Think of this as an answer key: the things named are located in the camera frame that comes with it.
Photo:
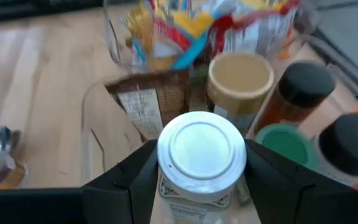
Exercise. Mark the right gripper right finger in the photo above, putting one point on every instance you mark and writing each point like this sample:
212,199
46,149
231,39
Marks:
291,199

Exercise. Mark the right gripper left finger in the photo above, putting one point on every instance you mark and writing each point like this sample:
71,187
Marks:
113,199

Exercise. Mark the black lid purple spice jar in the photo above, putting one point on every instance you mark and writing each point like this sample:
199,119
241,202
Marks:
350,143

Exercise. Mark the white lid seasoning jar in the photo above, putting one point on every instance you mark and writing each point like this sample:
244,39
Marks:
201,152

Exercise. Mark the black lid orange spice jar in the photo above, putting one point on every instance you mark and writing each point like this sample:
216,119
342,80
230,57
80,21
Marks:
304,82

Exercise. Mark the brown spice pouch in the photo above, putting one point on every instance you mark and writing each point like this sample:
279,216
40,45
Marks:
169,96

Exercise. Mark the tan lid spice jar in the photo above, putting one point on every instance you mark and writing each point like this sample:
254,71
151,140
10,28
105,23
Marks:
239,74

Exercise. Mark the yellow Maruchan ramen packet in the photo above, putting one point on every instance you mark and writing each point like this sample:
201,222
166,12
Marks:
194,25

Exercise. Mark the small cork glass jar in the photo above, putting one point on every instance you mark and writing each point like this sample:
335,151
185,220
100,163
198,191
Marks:
8,175

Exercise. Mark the clear plastic bin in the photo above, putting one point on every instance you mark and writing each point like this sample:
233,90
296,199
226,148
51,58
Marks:
113,46
92,149

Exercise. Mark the green lid spice jar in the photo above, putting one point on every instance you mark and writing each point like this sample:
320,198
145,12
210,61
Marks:
286,143

